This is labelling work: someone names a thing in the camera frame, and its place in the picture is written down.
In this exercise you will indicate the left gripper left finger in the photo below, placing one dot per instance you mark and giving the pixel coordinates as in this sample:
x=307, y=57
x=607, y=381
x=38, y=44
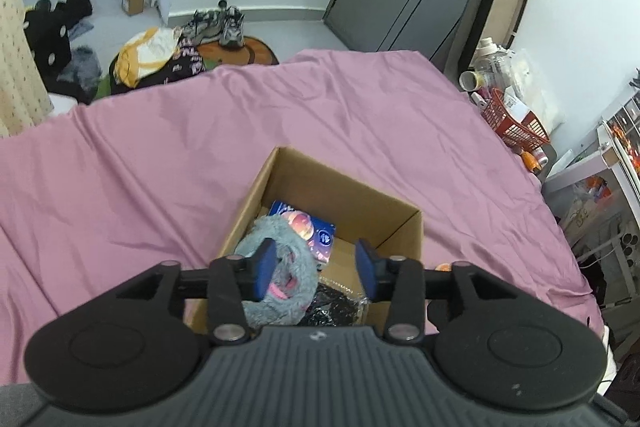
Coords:
x=232, y=281

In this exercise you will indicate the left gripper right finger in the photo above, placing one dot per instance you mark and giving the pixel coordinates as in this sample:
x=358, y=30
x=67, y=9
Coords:
x=397, y=281

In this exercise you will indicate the grey plush elephant toy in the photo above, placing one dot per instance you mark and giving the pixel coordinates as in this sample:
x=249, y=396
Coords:
x=294, y=280

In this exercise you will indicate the plush hamburger toy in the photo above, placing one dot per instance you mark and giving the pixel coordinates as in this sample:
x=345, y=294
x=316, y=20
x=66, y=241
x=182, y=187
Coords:
x=443, y=267

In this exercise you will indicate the black plastic bag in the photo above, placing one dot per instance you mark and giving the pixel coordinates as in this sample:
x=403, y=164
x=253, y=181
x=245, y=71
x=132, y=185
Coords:
x=334, y=307

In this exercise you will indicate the brown cardboard box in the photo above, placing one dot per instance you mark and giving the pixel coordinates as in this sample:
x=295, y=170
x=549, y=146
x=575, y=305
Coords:
x=393, y=227

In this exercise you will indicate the blue tissue pack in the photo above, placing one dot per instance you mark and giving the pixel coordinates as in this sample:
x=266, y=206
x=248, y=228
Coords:
x=318, y=234

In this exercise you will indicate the pink bed sheet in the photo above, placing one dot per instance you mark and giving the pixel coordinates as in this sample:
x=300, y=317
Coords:
x=100, y=194

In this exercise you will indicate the orange bottle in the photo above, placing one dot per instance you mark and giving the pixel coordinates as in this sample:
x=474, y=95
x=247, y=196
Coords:
x=530, y=162

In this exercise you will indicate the red plastic basket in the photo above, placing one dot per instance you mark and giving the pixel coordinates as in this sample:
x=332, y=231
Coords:
x=527, y=134

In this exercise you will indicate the white plastic bag under desk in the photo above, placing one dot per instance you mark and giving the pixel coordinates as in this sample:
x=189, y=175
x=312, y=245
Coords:
x=592, y=200

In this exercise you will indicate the white desk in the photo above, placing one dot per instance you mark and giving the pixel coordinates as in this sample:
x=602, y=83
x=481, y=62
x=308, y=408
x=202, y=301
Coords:
x=601, y=224

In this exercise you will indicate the clear plastic jar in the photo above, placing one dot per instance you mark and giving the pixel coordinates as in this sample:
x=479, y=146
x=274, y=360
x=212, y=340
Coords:
x=494, y=64

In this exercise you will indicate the yellow white clothes pile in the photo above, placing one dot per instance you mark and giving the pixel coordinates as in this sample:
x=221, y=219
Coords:
x=155, y=56

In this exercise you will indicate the grey sneakers pair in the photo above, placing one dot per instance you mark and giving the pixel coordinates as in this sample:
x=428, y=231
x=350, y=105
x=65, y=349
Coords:
x=223, y=25

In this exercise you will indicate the framed board leaning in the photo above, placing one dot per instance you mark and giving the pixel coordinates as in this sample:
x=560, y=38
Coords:
x=495, y=19

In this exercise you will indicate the black plush with dots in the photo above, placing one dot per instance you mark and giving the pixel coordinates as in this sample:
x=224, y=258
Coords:
x=47, y=29

